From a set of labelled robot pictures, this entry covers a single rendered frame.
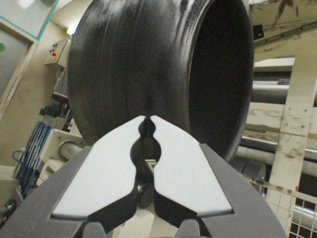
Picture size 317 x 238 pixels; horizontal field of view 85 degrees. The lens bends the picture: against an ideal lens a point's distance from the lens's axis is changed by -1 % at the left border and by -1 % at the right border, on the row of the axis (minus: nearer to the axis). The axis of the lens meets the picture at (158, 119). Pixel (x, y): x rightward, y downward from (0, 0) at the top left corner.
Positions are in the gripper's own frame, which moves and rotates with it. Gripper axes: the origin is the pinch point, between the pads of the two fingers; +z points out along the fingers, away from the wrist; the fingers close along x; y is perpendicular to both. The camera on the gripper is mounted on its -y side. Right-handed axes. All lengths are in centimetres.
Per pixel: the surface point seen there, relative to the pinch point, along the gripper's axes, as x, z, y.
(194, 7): 7.2, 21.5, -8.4
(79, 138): -24, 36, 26
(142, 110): -1.3, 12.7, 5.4
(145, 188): -1.3, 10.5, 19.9
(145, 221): -1.4, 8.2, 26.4
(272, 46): 52, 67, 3
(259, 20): 46, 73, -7
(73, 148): -22.5, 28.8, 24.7
